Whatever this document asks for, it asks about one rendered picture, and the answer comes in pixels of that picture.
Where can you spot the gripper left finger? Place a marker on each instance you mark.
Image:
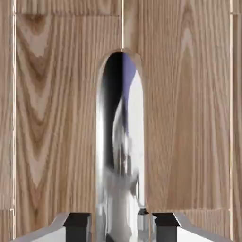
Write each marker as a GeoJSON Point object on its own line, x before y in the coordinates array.
{"type": "Point", "coordinates": [77, 228]}

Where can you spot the light wood drawer front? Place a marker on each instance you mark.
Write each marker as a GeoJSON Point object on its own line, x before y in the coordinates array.
{"type": "Point", "coordinates": [56, 122]}

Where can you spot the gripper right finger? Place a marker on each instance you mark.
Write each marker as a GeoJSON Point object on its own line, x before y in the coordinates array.
{"type": "Point", "coordinates": [166, 228]}

